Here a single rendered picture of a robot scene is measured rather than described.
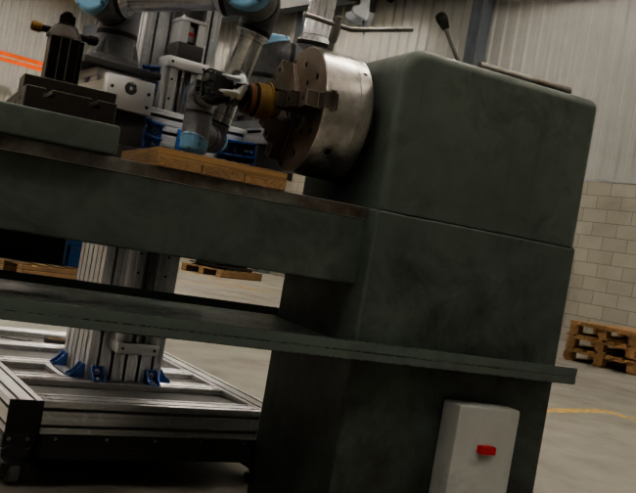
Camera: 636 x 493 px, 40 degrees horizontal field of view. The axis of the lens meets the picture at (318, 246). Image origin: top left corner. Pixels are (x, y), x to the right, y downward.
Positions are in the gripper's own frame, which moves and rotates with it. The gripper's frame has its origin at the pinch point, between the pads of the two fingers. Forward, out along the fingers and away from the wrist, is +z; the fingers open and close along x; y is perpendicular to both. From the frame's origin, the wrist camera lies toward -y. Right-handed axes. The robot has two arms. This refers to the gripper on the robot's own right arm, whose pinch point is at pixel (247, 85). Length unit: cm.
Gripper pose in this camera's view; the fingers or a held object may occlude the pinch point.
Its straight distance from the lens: 211.4
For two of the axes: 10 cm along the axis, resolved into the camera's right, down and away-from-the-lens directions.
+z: 4.1, 0.7, -9.1
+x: 1.7, -9.9, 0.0
